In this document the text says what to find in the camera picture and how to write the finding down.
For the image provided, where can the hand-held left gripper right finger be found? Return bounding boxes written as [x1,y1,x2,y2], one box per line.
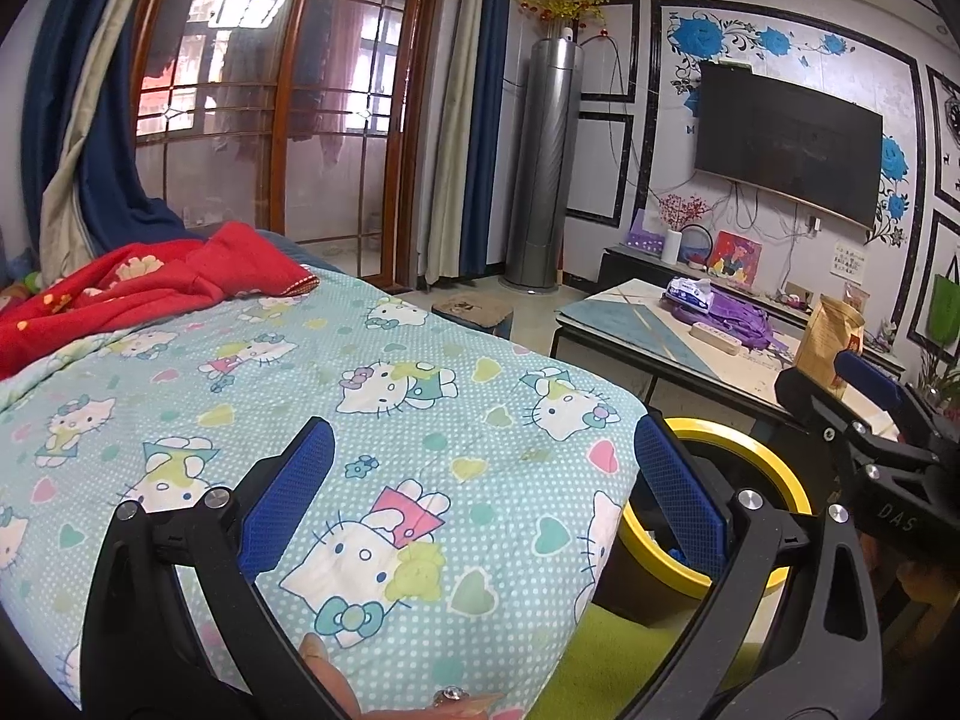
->
[634,412,886,720]

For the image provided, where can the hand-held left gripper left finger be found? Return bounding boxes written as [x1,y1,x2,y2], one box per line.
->
[79,416,353,720]

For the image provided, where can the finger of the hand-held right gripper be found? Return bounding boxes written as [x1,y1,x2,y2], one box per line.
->
[836,350,935,451]
[775,367,875,477]

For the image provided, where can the black bin with yellow rim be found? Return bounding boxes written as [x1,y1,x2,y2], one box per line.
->
[592,418,815,627]

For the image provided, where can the person's right hand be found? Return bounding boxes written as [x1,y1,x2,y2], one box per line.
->
[896,559,957,612]

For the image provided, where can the person's left hand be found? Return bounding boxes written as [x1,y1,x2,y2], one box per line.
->
[298,631,509,720]

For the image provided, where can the brown paper bag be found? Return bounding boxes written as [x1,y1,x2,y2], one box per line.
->
[793,295,867,398]

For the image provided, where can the potted plant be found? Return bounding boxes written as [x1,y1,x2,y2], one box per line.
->
[915,349,960,421]

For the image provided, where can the purple bag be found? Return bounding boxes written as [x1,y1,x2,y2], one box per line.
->
[660,283,792,352]

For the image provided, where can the white power strip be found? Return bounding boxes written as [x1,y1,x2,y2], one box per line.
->
[690,321,743,352]

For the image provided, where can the colourful picture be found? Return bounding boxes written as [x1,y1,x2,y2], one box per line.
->
[709,231,762,286]

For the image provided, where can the blue white tissue pack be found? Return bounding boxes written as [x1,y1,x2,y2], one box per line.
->
[666,277,713,314]

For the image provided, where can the round blue ornament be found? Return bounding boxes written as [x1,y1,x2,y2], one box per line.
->
[679,223,713,271]

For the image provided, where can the marble top coffee table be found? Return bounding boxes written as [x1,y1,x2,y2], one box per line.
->
[551,277,901,443]

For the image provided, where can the white vase with pink flowers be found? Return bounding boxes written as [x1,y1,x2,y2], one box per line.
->
[656,193,710,265]

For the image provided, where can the black television cabinet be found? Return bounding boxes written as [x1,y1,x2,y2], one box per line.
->
[596,242,905,380]

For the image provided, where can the purple card box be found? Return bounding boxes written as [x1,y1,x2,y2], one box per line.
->
[626,208,665,252]

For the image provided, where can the red floral blanket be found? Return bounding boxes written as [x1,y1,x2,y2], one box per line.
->
[0,221,321,383]

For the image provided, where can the low square stool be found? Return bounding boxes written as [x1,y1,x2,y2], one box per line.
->
[431,294,517,342]

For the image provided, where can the plush toy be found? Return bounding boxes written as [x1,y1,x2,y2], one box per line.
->
[0,270,46,301]

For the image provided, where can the grey tower air conditioner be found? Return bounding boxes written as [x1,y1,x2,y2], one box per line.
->
[501,36,584,293]

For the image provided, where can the beige curtain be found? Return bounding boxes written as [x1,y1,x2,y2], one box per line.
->
[420,0,492,293]
[37,0,155,278]

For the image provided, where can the blue curtain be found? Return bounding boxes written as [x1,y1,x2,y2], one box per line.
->
[459,0,518,282]
[21,0,188,241]

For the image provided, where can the wooden glass sliding door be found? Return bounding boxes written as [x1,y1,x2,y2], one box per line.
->
[131,0,447,293]

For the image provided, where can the yellow red artificial flowers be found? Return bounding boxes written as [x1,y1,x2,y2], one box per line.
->
[514,0,612,35]

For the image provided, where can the black wall television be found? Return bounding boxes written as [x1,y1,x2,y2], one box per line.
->
[691,61,884,231]

